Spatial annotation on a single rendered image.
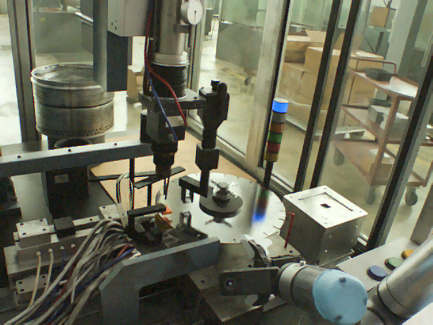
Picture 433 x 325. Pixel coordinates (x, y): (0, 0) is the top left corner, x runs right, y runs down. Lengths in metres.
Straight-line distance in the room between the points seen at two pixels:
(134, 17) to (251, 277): 0.53
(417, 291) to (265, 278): 0.25
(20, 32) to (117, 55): 0.94
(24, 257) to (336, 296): 0.72
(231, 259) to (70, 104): 0.78
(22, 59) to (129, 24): 1.05
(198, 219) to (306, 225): 0.35
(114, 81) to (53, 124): 0.62
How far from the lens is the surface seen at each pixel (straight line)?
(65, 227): 1.02
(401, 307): 0.72
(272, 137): 1.19
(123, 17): 0.78
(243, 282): 0.74
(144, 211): 0.89
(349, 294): 0.60
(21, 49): 1.78
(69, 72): 1.66
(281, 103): 1.16
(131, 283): 0.75
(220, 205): 0.97
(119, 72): 0.88
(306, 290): 0.63
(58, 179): 1.20
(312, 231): 1.13
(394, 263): 1.03
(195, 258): 0.78
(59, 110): 1.44
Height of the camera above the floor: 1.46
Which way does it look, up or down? 26 degrees down
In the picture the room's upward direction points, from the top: 7 degrees clockwise
